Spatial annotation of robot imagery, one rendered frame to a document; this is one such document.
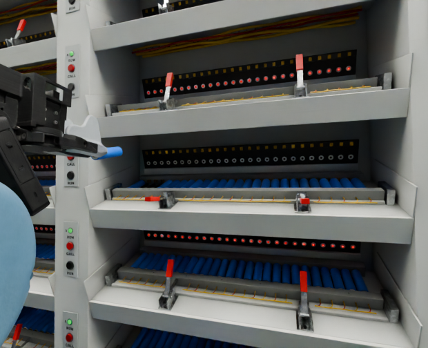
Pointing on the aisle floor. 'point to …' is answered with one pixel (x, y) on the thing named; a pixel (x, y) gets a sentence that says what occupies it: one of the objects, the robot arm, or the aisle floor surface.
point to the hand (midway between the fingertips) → (94, 155)
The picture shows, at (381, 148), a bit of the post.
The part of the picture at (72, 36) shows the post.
